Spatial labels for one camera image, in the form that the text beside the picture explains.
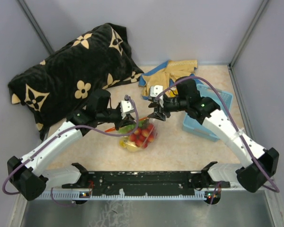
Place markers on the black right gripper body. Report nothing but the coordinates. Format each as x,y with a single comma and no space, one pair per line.
175,104

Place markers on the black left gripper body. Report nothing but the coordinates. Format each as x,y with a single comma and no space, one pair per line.
110,115

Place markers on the clear zip top bag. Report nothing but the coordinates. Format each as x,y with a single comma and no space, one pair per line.
154,121

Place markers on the red strawberries bunch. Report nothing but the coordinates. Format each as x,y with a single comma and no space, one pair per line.
142,137

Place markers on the yellow banana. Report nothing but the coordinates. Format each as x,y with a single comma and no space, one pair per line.
123,143

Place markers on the yellow pear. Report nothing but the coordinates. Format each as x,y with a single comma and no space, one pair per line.
132,147

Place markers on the light blue plastic basket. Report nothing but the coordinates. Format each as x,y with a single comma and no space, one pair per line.
212,127

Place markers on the green grapes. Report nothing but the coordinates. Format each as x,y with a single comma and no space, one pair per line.
128,128

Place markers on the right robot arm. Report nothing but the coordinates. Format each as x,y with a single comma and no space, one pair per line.
257,164

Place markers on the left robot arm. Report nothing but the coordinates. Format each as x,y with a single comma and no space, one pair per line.
29,174

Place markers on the yellow blue cartoon cloth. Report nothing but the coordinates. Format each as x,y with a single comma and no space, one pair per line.
166,74

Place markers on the black floral pillow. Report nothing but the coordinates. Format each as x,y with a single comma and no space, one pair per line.
98,59

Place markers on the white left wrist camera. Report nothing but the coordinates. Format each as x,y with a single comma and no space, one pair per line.
126,107

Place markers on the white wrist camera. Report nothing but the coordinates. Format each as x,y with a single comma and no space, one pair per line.
126,107
155,94

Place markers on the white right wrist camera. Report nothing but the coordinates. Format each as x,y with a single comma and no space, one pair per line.
155,94

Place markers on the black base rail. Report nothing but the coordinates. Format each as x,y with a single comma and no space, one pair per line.
153,183

